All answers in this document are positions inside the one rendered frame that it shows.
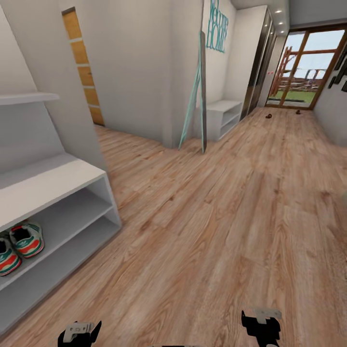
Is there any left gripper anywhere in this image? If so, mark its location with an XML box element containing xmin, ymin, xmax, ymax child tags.
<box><xmin>58</xmin><ymin>321</ymin><xmax>102</xmax><ymax>347</ymax></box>

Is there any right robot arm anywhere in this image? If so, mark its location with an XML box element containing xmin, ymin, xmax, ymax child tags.
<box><xmin>241</xmin><ymin>307</ymin><xmax>281</xmax><ymax>347</ymax></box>

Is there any gym shoe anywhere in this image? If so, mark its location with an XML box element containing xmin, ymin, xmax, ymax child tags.
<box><xmin>0</xmin><ymin>231</ymin><xmax>23</xmax><ymax>276</ymax></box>
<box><xmin>10</xmin><ymin>218</ymin><xmax>44</xmax><ymax>259</ymax></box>

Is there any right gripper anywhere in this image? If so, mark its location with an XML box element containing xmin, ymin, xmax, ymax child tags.
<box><xmin>241</xmin><ymin>311</ymin><xmax>280</xmax><ymax>341</ymax></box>

